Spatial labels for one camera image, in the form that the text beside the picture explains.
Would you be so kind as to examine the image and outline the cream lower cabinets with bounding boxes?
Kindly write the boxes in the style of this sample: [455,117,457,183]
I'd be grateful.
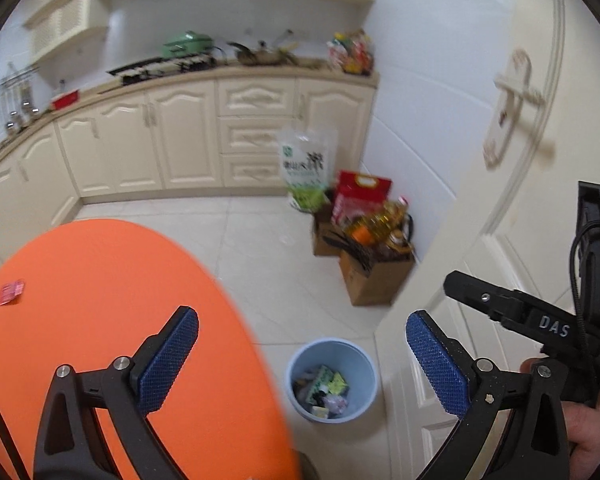
[0,67,379,266]

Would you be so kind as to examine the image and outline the condiment bottles group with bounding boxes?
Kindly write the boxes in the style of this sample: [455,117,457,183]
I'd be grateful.
[327,28,375,76]

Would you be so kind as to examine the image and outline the small red wrapper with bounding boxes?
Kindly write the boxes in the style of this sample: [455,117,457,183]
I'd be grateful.
[0,281,24,307]

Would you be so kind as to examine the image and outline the cardboard box with groceries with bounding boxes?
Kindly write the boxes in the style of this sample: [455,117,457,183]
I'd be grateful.
[312,205,415,307]

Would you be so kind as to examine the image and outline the gas stove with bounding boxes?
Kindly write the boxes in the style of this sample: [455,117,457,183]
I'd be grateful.
[107,53,218,86]

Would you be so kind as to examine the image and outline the cooking oil bottle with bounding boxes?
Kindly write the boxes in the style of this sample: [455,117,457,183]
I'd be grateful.
[344,197,408,247]

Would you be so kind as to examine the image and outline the blue trash bin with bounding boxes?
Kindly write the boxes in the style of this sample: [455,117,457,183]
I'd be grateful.
[284,338,379,425]

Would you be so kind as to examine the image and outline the hanging utensil rack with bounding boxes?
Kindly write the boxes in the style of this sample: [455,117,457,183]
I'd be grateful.
[0,62,41,139]

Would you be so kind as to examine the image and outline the steel wok pan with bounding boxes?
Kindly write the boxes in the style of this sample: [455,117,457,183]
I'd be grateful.
[228,29,299,67]

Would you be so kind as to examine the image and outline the round orange table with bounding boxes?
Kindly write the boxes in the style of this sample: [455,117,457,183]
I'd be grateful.
[0,218,301,480]

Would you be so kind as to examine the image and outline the green electric hot pot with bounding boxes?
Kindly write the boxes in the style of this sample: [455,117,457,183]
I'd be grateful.
[161,30,215,60]

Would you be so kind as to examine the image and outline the person's right hand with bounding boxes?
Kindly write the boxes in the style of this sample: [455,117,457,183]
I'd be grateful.
[519,356,600,480]

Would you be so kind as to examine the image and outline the red plastic basin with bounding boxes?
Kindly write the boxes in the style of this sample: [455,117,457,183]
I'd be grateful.
[50,90,80,112]

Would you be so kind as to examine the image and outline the door handle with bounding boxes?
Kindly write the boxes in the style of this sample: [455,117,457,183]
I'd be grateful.
[482,49,545,169]

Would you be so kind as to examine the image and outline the red rice bag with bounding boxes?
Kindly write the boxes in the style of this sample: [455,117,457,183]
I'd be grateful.
[332,170,392,229]

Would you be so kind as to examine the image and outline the green white rice bag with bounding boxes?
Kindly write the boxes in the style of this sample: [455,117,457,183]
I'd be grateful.
[277,125,338,214]

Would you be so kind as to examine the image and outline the cream door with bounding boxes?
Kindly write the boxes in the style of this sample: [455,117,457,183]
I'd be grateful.
[363,0,600,479]

